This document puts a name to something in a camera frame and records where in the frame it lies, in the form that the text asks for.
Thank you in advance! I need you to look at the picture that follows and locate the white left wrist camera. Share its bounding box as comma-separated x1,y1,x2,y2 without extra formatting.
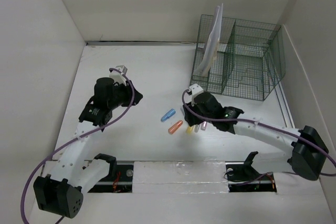
109,65,128,85

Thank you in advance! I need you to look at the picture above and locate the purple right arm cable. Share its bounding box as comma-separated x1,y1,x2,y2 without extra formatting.
182,89,336,177

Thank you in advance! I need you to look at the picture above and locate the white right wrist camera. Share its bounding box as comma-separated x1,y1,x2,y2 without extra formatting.
187,83,204,105

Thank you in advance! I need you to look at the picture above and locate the pink purple marker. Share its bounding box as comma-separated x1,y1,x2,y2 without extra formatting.
201,121,207,131

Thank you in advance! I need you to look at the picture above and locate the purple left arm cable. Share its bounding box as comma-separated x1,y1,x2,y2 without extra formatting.
20,68,136,224

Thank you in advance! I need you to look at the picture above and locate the clear purple-zip document pouch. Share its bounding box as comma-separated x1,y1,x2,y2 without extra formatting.
193,3,223,76

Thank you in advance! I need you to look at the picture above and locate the orange capsule marker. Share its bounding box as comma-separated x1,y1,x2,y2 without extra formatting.
168,120,183,134

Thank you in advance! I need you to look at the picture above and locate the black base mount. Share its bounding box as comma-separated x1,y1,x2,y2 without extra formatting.
223,151,277,193
89,154,134,193

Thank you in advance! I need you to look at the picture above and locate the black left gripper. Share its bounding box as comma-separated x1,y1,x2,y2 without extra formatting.
108,80,142,110

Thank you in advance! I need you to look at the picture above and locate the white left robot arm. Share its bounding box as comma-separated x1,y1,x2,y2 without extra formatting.
33,73,143,219

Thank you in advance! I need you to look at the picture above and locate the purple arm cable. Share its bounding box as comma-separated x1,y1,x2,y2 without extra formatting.
182,89,336,177
20,68,136,224

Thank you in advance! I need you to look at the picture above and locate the green wire mesh organizer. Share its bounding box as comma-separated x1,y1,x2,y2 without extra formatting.
190,17,286,101

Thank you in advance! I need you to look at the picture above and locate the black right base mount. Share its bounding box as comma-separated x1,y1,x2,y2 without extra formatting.
223,151,277,193

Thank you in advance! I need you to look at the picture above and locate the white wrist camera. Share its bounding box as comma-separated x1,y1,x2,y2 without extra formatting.
109,65,128,85
187,83,204,105

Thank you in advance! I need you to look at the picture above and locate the blue capsule marker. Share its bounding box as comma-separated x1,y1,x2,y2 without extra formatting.
161,109,176,122

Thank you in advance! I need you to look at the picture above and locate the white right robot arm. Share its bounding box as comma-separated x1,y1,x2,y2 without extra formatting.
182,89,331,182

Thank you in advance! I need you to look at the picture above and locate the yellow capsule marker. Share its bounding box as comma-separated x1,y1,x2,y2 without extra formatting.
185,126,194,134

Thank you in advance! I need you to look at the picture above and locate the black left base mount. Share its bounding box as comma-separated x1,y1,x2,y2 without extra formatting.
89,154,134,193

